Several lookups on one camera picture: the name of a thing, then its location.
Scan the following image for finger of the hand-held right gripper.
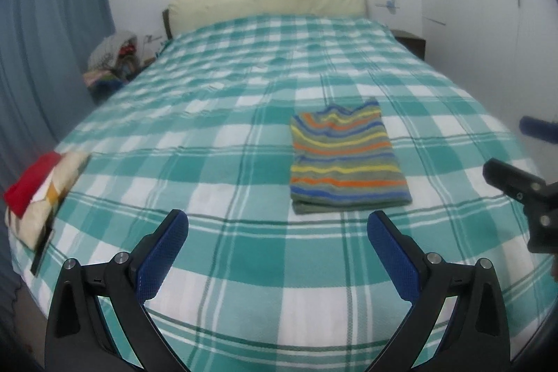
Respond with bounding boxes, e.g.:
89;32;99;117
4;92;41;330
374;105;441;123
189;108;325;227
520;116;558;144
482;158;558;255

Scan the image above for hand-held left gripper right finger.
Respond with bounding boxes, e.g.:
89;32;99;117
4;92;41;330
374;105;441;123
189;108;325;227
366;211;511;372

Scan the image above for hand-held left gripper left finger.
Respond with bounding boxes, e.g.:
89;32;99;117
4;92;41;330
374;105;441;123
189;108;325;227
44;209;189;372

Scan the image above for striped knit sweater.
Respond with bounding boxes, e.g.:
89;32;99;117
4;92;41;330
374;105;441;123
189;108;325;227
290;97;413;216

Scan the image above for pile of clothes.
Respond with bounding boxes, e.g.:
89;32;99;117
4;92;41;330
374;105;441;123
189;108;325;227
83;31;141;93

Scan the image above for cream patterned folded cloth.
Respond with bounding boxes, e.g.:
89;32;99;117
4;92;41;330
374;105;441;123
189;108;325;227
5;152;91;249

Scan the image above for green checked bed blanket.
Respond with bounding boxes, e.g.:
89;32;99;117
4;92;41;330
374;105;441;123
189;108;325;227
9;15;558;372

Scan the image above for red folded cloth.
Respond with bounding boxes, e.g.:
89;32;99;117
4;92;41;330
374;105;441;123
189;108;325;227
4;152;62;214

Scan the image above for dark wooden nightstand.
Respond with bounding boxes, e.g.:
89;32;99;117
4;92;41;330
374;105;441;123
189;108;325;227
390;29;427;61

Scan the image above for blue curtain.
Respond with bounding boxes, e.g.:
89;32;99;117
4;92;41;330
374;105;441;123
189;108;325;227
0;0;116;268

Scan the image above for cream padded headboard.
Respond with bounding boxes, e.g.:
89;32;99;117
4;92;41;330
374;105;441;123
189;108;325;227
168;0;365;40

